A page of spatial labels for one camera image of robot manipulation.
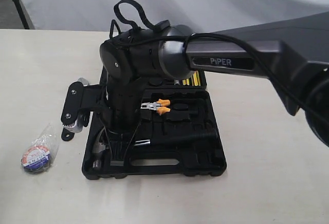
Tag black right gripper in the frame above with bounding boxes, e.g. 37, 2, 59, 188
106, 77, 144, 166

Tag adjustable wrench black handle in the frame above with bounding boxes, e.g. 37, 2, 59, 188
61, 78, 90, 141

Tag tape roll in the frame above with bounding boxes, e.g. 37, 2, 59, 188
21, 123, 60, 175

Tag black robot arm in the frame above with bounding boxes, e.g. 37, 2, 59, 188
99, 12, 328, 144

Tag black plastic tool case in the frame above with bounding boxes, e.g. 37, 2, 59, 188
82, 71, 227, 180

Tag yellow black screwdriver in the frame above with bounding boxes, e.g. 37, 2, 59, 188
182, 78, 190, 86
193, 71, 201, 86

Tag orange handled pliers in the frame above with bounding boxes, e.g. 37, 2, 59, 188
140, 99, 171, 116

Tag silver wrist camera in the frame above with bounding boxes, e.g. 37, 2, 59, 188
61, 78, 109, 133

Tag claw hammer black handle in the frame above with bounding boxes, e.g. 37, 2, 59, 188
91, 127, 219, 171

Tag black metal frame post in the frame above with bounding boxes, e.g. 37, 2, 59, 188
12, 0, 30, 29

